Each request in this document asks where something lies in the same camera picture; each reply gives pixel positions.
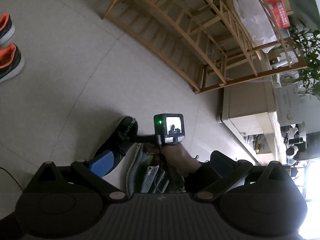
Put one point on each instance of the person's right hand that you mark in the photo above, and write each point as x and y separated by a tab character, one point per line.
177	157

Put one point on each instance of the black sneaker with orange collar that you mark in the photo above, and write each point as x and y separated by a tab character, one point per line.
10	62
6	27

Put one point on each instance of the white carton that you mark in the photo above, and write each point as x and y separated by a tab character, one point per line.
287	102

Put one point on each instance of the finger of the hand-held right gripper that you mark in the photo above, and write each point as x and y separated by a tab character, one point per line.
143	139

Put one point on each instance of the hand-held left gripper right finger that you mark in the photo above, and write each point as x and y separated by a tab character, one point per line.
221	163

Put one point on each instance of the beige cabinet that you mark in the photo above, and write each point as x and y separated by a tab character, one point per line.
245	105

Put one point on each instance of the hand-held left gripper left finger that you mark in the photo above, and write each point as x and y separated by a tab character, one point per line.
100	165

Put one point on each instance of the wooden shoe rack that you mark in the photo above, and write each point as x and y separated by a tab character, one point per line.
175	30

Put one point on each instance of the grey mesh slip-on shoe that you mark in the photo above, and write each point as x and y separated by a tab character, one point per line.
142	172

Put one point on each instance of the person's right forearm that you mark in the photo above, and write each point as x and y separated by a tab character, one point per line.
197	180

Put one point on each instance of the green potted plant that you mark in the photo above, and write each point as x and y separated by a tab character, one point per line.
307	55

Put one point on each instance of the white plastic bag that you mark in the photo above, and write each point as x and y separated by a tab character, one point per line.
255	17

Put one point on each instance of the red cardboard box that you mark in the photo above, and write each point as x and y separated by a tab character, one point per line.
275	5

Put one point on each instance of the black sneaker with white sole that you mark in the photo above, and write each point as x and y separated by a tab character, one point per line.
120	140

